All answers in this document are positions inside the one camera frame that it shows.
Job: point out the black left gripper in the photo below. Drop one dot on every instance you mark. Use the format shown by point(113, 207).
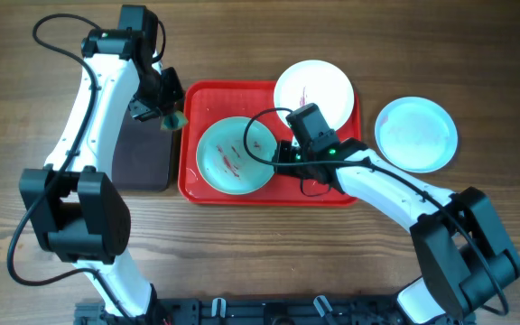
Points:
point(140, 108)

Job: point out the light blue plate front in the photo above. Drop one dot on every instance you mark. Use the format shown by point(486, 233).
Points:
point(224, 155)

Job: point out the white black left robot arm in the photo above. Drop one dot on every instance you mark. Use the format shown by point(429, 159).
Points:
point(73, 206)

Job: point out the white plate back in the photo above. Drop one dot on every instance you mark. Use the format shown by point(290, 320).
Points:
point(317, 82)

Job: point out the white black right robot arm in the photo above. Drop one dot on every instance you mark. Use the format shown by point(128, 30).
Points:
point(466, 257)

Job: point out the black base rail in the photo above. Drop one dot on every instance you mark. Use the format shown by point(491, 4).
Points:
point(360, 310)

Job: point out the black tray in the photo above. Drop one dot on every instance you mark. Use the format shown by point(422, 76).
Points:
point(146, 157)

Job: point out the light blue plate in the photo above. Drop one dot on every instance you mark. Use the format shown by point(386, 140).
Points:
point(224, 155)
point(416, 134)

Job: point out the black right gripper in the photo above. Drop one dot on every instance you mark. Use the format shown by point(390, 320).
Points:
point(284, 149)

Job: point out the green yellow sponge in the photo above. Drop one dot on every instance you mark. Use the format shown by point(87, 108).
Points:
point(173, 122)

